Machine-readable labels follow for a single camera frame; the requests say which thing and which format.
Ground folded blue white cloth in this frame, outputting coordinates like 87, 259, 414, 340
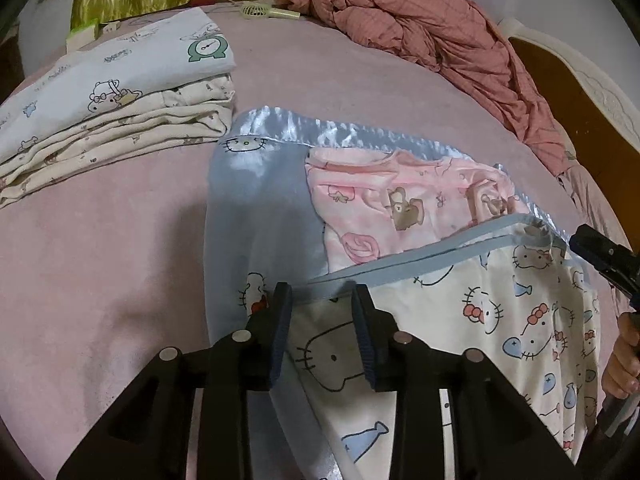
1, 9, 235, 162

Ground green white small box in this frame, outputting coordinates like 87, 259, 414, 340
65, 20, 100, 53

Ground person right hand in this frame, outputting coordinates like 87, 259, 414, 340
602, 313, 640, 400

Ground pink plaid quilt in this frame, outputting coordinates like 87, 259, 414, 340
277, 0, 567, 176

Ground pink cartoon print pants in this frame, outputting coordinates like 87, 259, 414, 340
305, 148, 529, 272

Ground folded cream cloth stack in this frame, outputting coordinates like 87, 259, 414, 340
1, 74, 235, 208

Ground white hello kitty pants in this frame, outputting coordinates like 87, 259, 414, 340
288, 221, 600, 479

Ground pale green comb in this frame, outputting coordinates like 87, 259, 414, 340
241, 2, 300, 20

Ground white wooden headboard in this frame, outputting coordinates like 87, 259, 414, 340
499, 18, 639, 249

